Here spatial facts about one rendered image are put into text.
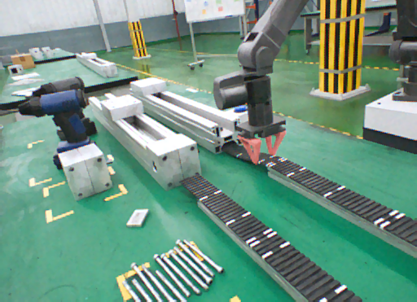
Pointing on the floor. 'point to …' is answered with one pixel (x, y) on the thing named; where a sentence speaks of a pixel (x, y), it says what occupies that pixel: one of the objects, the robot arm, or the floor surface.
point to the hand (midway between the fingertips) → (263, 156)
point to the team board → (212, 10)
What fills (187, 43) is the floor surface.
